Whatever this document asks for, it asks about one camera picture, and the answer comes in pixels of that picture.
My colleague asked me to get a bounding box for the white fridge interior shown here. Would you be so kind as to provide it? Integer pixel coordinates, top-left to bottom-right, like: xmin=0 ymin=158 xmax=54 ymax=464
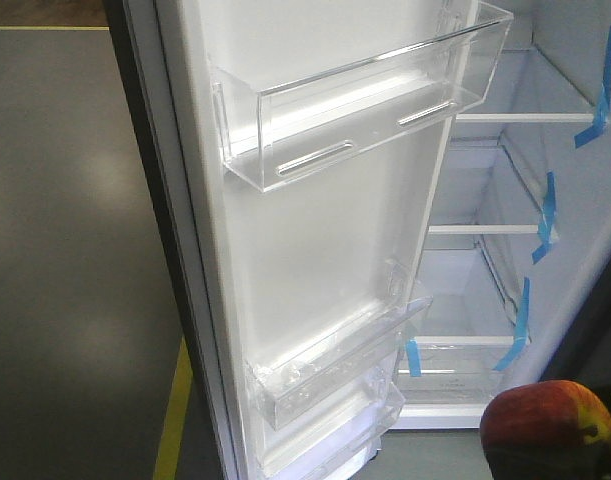
xmin=396 ymin=1 xmax=611 ymax=430

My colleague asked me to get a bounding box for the clear door bin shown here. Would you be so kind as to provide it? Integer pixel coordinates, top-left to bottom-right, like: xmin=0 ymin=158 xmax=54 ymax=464
xmin=246 ymin=296 xmax=432 ymax=430
xmin=202 ymin=1 xmax=514 ymax=192

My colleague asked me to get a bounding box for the red yellow apple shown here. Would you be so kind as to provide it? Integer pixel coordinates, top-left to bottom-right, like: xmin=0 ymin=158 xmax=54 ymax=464
xmin=479 ymin=380 xmax=611 ymax=454

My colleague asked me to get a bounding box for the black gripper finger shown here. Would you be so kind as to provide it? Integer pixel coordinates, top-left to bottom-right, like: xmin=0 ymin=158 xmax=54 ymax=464
xmin=487 ymin=430 xmax=611 ymax=479

